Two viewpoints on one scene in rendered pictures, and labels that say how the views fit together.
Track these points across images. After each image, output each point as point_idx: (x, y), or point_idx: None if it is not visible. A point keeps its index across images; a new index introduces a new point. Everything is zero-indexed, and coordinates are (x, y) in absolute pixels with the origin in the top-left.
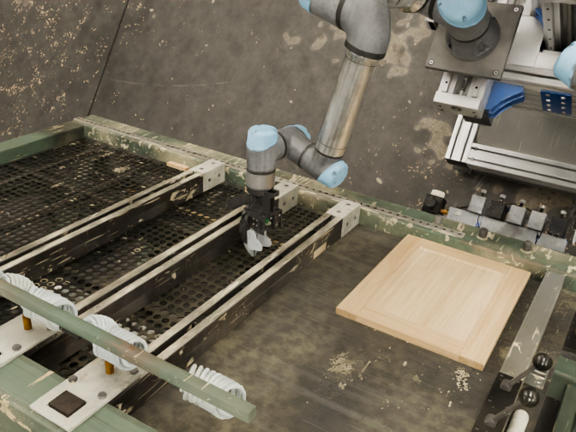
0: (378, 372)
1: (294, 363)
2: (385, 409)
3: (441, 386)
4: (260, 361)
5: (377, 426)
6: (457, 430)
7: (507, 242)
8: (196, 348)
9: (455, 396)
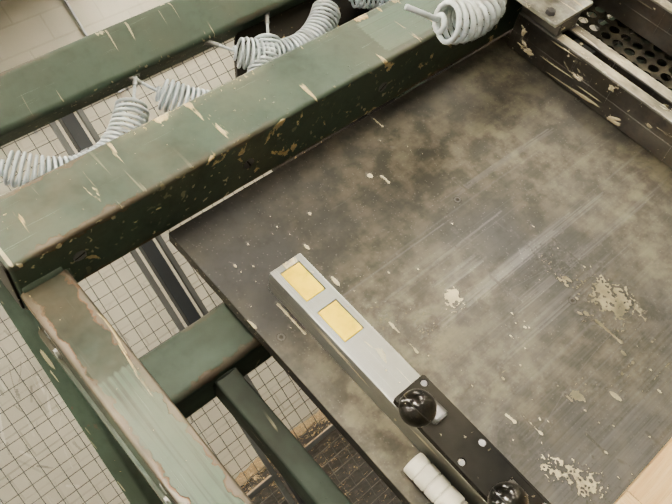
0: (593, 343)
1: (617, 238)
2: (509, 316)
3: (554, 428)
4: (621, 199)
5: (476, 291)
6: (451, 396)
7: None
8: (631, 118)
9: (527, 437)
